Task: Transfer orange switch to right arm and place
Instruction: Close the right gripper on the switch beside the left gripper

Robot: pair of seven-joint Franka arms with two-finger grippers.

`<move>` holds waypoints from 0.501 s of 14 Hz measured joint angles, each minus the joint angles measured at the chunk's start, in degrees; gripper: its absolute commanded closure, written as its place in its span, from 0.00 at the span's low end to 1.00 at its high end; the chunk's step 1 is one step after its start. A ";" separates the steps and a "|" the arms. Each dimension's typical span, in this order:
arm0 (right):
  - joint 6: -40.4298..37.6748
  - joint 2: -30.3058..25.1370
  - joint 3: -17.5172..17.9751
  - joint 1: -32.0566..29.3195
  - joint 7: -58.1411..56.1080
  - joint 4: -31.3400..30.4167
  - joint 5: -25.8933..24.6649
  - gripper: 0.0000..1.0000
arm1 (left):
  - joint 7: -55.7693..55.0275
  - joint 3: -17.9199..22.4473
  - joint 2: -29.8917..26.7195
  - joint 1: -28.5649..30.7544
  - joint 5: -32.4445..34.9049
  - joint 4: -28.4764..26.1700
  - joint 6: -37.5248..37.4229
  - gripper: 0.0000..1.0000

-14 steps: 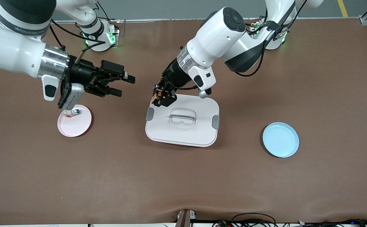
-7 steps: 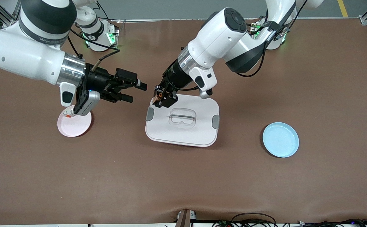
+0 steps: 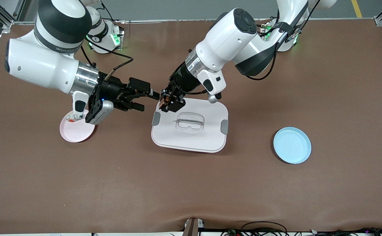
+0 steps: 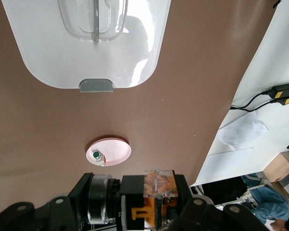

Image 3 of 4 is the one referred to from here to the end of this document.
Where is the black looped cable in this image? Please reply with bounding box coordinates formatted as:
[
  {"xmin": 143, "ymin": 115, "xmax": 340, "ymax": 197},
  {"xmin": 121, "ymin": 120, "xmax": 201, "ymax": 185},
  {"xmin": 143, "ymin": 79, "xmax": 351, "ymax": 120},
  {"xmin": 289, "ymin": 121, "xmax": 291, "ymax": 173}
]
[{"xmin": 240, "ymin": 221, "xmax": 288, "ymax": 235}]

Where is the white lidded storage box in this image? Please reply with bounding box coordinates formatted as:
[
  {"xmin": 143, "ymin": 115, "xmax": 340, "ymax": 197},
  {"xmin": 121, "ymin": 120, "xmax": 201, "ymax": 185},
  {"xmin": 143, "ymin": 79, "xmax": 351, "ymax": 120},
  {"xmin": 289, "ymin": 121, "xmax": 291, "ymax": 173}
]
[{"xmin": 151, "ymin": 97, "xmax": 229, "ymax": 153}]

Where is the light blue round plate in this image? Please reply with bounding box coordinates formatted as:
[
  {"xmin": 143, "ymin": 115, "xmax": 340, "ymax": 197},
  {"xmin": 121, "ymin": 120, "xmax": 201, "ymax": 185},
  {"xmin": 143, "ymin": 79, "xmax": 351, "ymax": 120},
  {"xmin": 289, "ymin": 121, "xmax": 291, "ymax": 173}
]
[{"xmin": 273, "ymin": 127, "xmax": 312, "ymax": 164}]

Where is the pink round plate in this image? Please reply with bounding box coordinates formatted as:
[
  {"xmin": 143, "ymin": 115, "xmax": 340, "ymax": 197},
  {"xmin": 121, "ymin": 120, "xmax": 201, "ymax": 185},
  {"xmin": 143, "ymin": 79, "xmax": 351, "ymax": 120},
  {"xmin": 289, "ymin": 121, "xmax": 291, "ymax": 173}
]
[{"xmin": 59, "ymin": 110, "xmax": 96, "ymax": 143}]

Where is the brown table mat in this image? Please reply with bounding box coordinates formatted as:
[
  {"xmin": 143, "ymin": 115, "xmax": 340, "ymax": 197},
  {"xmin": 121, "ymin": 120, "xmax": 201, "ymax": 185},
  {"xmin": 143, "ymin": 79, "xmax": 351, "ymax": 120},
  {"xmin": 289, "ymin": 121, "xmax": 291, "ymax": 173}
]
[{"xmin": 0, "ymin": 19, "xmax": 382, "ymax": 234}]

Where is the black cable bundle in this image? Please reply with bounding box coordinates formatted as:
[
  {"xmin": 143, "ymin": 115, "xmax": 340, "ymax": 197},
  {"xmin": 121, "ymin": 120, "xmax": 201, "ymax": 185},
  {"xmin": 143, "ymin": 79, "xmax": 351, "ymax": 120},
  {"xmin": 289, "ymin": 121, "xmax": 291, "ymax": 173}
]
[{"xmin": 221, "ymin": 227, "xmax": 382, "ymax": 236}]

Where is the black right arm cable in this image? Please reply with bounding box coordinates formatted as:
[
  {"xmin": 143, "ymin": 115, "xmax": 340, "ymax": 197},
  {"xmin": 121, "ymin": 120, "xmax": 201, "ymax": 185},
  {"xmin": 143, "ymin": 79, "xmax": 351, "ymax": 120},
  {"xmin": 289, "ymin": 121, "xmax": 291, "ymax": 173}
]
[{"xmin": 79, "ymin": 34, "xmax": 134, "ymax": 82}]

